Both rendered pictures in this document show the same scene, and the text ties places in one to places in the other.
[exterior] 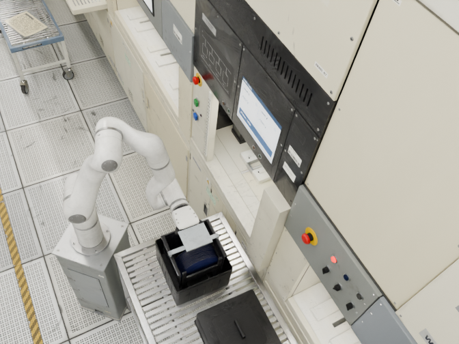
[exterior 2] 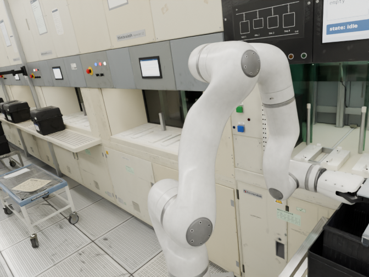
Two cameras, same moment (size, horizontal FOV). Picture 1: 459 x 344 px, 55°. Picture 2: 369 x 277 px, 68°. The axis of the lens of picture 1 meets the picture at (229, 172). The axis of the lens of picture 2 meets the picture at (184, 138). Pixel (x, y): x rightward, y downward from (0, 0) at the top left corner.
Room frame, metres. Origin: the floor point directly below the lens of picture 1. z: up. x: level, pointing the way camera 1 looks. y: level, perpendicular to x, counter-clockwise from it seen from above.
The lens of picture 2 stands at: (0.35, 0.67, 1.53)
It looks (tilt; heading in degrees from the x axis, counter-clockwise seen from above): 19 degrees down; 352
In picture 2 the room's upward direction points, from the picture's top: 8 degrees counter-clockwise
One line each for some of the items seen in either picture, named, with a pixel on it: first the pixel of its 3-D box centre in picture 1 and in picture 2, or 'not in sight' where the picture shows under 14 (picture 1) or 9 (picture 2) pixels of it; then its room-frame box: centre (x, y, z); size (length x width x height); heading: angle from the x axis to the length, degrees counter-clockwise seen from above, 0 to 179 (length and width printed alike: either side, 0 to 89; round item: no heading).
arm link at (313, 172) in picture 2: (179, 206); (316, 178); (1.03, 0.19, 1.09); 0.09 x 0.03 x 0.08; 123
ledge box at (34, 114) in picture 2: not in sight; (47, 120); (3.53, 1.75, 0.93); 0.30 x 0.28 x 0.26; 32
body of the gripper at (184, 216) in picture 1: (184, 218); (337, 184); (0.97, 0.16, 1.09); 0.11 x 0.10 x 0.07; 33
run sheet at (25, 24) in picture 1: (25, 23); (31, 184); (2.90, 1.85, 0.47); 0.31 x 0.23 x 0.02; 56
